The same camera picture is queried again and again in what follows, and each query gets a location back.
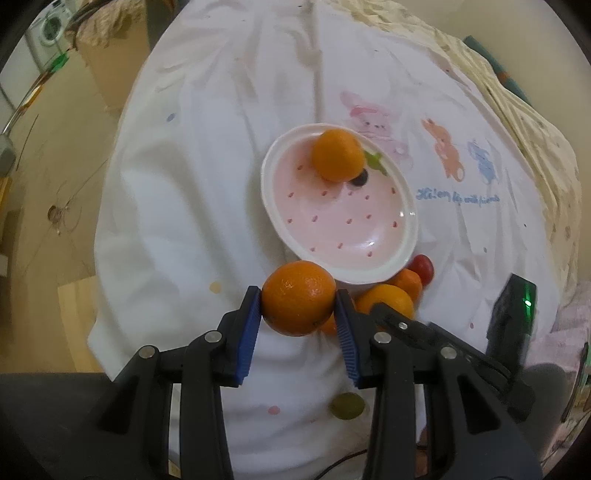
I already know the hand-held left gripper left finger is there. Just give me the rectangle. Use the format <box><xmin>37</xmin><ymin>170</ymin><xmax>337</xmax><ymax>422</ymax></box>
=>
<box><xmin>98</xmin><ymin>285</ymin><xmax>262</xmax><ymax>480</ymax></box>

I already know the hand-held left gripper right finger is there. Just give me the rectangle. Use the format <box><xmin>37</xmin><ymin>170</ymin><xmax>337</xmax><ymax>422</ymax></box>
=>
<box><xmin>335</xmin><ymin>289</ymin><xmax>543</xmax><ymax>480</ymax></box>

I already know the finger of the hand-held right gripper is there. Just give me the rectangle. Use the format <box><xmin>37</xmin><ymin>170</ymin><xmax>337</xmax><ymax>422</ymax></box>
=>
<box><xmin>370</xmin><ymin>302</ymin><xmax>533</xmax><ymax>420</ymax></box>

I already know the red tomato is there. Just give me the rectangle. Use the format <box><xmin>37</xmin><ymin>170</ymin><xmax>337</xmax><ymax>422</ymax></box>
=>
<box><xmin>408</xmin><ymin>255</ymin><xmax>435</xmax><ymax>285</ymax></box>

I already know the large orange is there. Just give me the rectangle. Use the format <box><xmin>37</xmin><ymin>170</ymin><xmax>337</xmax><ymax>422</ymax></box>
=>
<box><xmin>311</xmin><ymin>129</ymin><xmax>365</xmax><ymax>182</ymax></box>
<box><xmin>261</xmin><ymin>260</ymin><xmax>338</xmax><ymax>337</ymax></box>

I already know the green tomato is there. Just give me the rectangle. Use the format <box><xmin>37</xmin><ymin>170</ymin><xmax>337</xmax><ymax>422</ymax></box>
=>
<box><xmin>328</xmin><ymin>392</ymin><xmax>366</xmax><ymax>421</ymax></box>

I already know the pink strawberry-pattern bowl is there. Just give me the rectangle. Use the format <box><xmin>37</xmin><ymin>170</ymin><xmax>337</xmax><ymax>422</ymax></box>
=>
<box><xmin>261</xmin><ymin>123</ymin><xmax>420</xmax><ymax>285</ymax></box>

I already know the white cartoon-print cloth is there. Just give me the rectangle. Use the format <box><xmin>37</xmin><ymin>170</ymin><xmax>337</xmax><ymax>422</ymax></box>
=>
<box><xmin>87</xmin><ymin>0</ymin><xmax>574</xmax><ymax>480</ymax></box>

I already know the cream textured blanket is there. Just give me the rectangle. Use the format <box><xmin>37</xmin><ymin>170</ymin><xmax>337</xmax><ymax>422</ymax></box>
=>
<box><xmin>336</xmin><ymin>0</ymin><xmax>583</xmax><ymax>308</ymax></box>

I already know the white washing machine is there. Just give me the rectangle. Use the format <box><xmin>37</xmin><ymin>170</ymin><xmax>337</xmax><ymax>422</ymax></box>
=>
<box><xmin>25</xmin><ymin>0</ymin><xmax>75</xmax><ymax>65</ymax></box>

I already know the black cable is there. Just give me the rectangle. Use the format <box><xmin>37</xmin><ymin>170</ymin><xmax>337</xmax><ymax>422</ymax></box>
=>
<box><xmin>316</xmin><ymin>450</ymin><xmax>372</xmax><ymax>480</ymax></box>

